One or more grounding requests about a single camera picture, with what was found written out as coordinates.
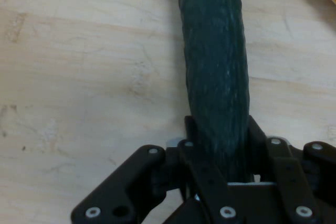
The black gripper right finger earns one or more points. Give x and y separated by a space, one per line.
296 182

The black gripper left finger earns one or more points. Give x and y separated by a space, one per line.
126 187

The dark green cucumber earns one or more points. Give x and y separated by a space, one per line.
214 64

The wooden cutting board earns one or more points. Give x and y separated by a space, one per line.
78 77

